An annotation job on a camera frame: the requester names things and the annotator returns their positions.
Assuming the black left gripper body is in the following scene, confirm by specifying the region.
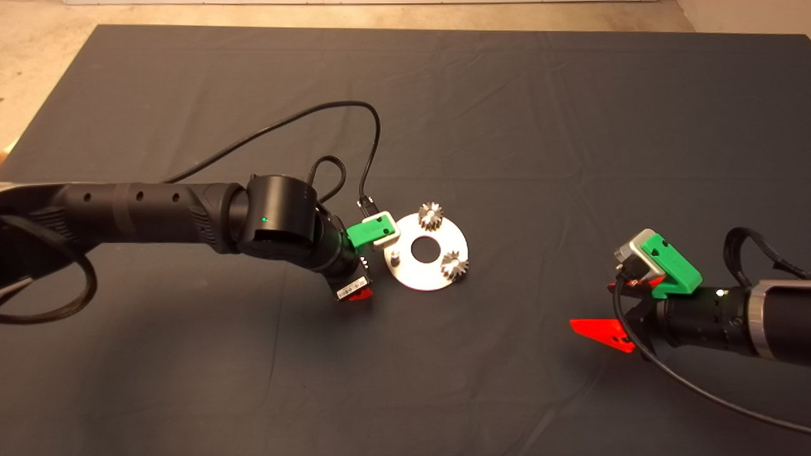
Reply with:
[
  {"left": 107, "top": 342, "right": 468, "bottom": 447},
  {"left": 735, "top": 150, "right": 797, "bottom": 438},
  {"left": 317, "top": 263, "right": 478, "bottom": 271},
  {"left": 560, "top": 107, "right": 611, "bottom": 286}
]
[{"left": 326, "top": 250, "right": 374, "bottom": 302}]

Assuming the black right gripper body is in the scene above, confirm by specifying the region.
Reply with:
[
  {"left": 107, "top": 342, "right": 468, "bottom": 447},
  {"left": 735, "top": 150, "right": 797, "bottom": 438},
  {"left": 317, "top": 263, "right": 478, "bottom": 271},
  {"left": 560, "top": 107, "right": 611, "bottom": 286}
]
[{"left": 624, "top": 288, "right": 669, "bottom": 362}]

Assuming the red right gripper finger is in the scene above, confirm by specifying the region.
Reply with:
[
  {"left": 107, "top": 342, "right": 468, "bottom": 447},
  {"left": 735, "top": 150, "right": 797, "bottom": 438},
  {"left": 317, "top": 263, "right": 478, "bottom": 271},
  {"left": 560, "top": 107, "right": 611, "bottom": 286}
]
[
  {"left": 611, "top": 277, "right": 666, "bottom": 295},
  {"left": 569, "top": 319, "right": 636, "bottom": 353}
]

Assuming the steel planetary gear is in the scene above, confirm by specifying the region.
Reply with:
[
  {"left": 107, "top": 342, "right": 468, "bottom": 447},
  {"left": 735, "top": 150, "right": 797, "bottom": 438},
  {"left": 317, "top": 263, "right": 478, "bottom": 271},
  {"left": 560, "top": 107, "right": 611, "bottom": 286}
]
[
  {"left": 440, "top": 251, "right": 469, "bottom": 281},
  {"left": 418, "top": 202, "right": 444, "bottom": 232}
]

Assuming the round metal carrier plate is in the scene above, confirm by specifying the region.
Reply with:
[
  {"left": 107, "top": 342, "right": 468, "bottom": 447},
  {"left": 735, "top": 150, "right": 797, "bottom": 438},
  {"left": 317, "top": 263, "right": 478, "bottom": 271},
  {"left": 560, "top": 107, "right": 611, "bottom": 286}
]
[{"left": 384, "top": 212, "right": 469, "bottom": 292}]

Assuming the dark grey table cloth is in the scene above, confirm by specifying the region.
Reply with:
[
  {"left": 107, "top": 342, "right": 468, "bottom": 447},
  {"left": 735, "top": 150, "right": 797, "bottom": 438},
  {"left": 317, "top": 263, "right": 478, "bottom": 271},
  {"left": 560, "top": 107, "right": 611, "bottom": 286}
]
[{"left": 0, "top": 24, "right": 811, "bottom": 456}]

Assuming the white right camera box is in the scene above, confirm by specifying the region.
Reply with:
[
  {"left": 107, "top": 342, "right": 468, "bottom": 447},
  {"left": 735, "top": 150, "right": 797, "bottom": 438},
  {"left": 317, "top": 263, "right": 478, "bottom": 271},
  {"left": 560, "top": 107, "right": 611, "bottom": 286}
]
[{"left": 613, "top": 229, "right": 666, "bottom": 282}]

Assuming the white camera box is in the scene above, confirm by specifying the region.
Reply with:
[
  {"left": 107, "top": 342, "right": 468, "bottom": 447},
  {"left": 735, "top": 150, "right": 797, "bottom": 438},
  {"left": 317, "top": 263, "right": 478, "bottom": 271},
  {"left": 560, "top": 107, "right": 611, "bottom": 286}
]
[
  {"left": 371, "top": 212, "right": 402, "bottom": 248},
  {"left": 613, "top": 229, "right": 666, "bottom": 282}
]

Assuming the green right camera mount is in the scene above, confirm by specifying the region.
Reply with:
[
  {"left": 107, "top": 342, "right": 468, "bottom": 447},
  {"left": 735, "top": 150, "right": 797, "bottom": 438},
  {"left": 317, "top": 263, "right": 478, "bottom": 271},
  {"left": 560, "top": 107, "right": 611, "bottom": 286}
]
[{"left": 640, "top": 233, "right": 703, "bottom": 300}]

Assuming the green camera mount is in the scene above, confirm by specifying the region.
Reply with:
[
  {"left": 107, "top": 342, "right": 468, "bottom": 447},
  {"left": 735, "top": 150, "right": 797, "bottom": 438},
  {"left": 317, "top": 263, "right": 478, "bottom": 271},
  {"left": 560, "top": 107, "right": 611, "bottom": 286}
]
[
  {"left": 640, "top": 233, "right": 703, "bottom": 300},
  {"left": 347, "top": 215, "right": 393, "bottom": 249}
]

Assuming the green left camera mount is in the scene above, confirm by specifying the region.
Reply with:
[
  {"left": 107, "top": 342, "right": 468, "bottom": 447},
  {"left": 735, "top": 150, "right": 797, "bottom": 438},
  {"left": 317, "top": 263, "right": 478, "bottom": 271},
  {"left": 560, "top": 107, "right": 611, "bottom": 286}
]
[{"left": 347, "top": 215, "right": 393, "bottom": 249}]

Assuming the white left camera box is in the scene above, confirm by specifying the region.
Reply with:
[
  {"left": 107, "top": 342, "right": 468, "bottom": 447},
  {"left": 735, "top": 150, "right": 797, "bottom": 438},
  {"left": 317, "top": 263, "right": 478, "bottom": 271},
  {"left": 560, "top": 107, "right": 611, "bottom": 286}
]
[{"left": 371, "top": 212, "right": 402, "bottom": 248}]

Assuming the black braided cable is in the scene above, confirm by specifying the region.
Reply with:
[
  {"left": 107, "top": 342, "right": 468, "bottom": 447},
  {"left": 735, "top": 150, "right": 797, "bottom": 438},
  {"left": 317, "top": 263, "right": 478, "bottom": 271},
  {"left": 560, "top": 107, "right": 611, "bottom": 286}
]
[
  {"left": 0, "top": 215, "right": 98, "bottom": 325},
  {"left": 724, "top": 227, "right": 811, "bottom": 289},
  {"left": 309, "top": 156, "right": 347, "bottom": 205}
]

